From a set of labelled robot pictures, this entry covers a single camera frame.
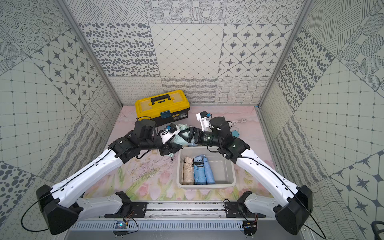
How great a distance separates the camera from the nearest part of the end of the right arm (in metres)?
0.59

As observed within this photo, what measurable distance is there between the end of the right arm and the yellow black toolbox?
409mm

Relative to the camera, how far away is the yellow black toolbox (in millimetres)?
977
